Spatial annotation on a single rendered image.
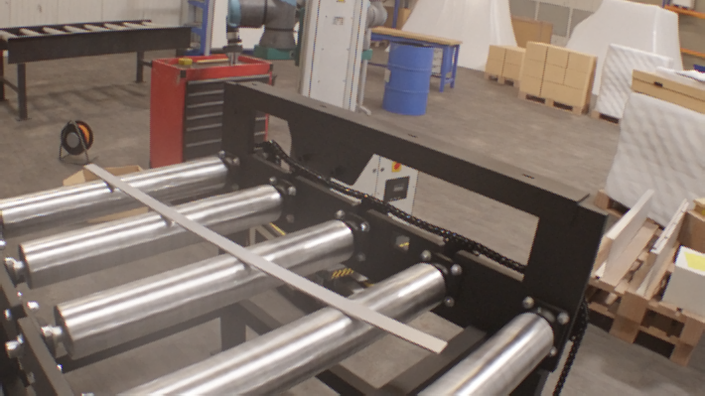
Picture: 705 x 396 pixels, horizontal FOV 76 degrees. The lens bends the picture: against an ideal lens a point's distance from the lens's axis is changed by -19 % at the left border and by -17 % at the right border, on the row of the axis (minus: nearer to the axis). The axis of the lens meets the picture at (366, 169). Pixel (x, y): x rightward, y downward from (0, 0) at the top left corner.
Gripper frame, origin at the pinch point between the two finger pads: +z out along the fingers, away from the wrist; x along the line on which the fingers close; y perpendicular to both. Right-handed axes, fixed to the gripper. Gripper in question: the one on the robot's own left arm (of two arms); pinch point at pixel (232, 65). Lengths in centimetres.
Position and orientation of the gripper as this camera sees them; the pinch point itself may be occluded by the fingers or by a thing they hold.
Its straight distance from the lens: 362.8
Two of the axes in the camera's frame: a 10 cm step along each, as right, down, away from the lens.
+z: 0.3, 9.8, 1.7
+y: -6.8, -1.1, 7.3
